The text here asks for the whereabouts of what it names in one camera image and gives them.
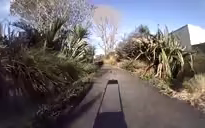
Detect bare tree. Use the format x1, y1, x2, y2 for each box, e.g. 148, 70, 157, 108
93, 15, 120, 57

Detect grey asphalt path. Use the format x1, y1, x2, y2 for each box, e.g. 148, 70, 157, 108
55, 64, 205, 128

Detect flax bushes with long leaves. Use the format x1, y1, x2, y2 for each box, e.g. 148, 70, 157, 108
115, 24, 198, 81
0, 17, 101, 128

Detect pale leafy tree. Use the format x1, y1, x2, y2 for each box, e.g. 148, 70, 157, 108
9, 0, 96, 34

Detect white building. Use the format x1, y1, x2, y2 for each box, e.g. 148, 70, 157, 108
170, 23, 205, 51

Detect dry grass verge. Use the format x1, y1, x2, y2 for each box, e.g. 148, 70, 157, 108
119, 59, 205, 118

